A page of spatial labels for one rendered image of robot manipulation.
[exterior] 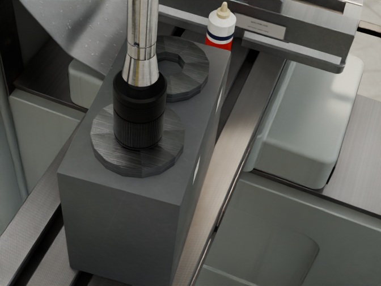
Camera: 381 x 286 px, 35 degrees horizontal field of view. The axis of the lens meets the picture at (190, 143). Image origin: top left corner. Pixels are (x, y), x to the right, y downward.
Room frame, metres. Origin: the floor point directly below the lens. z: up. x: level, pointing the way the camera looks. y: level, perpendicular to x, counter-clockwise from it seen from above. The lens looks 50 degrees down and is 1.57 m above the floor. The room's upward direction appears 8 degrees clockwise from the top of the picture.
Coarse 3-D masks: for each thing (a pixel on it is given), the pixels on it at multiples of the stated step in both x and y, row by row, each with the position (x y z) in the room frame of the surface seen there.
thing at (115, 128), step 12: (120, 108) 0.35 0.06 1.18; (132, 108) 0.34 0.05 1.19; (156, 108) 0.35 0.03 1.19; (120, 120) 0.35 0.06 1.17; (132, 120) 0.34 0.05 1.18; (144, 120) 0.34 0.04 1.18; (156, 120) 0.35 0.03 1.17; (120, 132) 0.35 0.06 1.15; (132, 132) 0.34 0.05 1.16; (144, 132) 0.34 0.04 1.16; (156, 132) 0.35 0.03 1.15; (132, 144) 0.34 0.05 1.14; (144, 144) 0.34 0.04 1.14; (156, 144) 0.35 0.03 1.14
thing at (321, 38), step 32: (160, 0) 0.79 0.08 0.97; (192, 0) 0.78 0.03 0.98; (224, 0) 0.76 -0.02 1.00; (288, 0) 0.78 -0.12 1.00; (320, 0) 0.81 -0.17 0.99; (352, 0) 0.80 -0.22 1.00; (256, 32) 0.75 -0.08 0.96; (288, 32) 0.74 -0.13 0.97; (320, 32) 0.73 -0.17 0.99; (352, 32) 0.72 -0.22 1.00; (320, 64) 0.71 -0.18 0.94
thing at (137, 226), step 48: (192, 48) 0.49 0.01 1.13; (96, 96) 0.41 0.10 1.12; (192, 96) 0.43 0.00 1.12; (96, 144) 0.34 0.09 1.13; (192, 144) 0.37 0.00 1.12; (96, 192) 0.31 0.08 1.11; (144, 192) 0.31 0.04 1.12; (192, 192) 0.36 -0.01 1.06; (96, 240) 0.31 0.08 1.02; (144, 240) 0.30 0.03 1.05
